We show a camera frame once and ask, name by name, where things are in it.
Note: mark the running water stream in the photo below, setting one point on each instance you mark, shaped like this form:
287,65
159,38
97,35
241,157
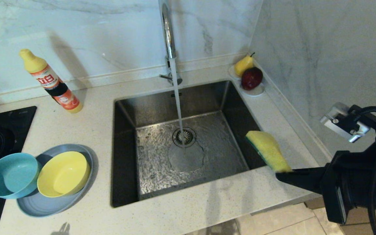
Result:
177,98

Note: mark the white orange dish soap bottle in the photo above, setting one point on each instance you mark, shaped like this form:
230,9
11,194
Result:
54,85

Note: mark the black induction cooktop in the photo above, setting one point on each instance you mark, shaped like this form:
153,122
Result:
15,120

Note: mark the round metal sink drain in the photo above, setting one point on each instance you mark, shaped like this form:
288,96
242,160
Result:
189,135

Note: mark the yellow sponge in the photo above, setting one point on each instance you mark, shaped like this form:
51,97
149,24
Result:
268,148

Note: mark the stainless steel sink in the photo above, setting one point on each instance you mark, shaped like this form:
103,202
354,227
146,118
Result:
207,156

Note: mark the teal plastic bowl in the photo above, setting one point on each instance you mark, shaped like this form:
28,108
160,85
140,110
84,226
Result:
11,176

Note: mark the yellow plastic bowl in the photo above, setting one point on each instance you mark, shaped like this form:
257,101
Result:
64,174

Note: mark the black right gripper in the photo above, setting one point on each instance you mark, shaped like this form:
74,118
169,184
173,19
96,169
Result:
338,182

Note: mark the small white dish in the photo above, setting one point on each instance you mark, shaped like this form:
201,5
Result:
256,92

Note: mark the dark red apple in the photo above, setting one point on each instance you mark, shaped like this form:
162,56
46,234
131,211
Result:
251,78

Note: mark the yellow pear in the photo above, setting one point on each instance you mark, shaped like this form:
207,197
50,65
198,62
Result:
242,65

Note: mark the blue-grey plate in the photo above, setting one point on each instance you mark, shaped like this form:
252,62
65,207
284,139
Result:
44,207

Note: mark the chrome faucet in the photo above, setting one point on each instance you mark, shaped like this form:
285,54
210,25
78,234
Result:
168,32

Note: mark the wooden cabinet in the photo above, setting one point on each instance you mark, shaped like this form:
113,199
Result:
357,225

